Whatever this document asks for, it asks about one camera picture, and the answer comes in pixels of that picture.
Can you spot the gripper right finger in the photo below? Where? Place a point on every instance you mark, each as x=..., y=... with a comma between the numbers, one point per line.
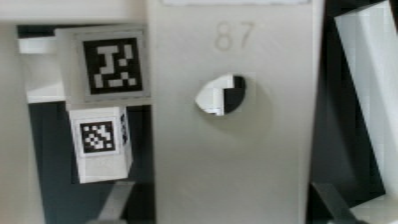
x=327, y=207

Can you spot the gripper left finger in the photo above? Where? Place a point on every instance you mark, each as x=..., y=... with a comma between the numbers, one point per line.
x=115, y=203

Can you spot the white chair seat block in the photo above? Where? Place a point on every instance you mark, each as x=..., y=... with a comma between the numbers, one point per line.
x=85, y=66

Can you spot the white chair back frame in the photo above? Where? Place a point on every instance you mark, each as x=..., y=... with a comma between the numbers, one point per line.
x=232, y=67

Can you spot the white chair leg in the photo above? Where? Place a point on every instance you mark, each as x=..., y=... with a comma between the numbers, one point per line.
x=101, y=143

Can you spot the white front rail barrier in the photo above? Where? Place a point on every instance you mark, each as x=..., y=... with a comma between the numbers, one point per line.
x=368, y=33

